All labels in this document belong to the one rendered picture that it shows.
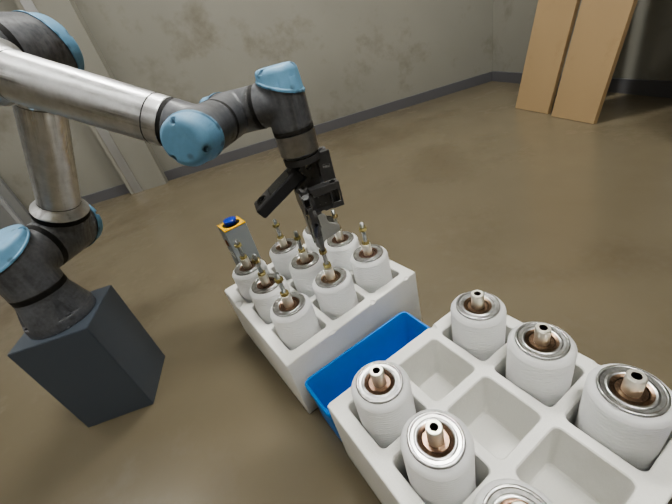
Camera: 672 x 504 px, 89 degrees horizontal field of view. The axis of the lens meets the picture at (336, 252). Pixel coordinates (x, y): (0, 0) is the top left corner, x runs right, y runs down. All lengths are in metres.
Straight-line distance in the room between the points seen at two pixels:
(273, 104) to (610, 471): 0.72
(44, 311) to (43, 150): 0.35
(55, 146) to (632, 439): 1.10
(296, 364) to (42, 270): 0.60
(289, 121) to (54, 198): 0.59
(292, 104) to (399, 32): 2.79
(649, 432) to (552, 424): 0.11
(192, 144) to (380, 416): 0.48
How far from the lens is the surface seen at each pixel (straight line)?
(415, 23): 3.44
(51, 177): 0.98
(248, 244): 1.10
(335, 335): 0.79
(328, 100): 3.21
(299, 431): 0.88
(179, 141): 0.55
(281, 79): 0.62
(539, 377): 0.64
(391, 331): 0.87
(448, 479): 0.52
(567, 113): 2.48
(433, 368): 0.79
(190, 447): 0.99
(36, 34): 0.86
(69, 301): 1.02
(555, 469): 0.74
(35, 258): 1.00
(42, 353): 1.06
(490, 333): 0.68
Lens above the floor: 0.73
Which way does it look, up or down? 32 degrees down
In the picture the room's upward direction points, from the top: 16 degrees counter-clockwise
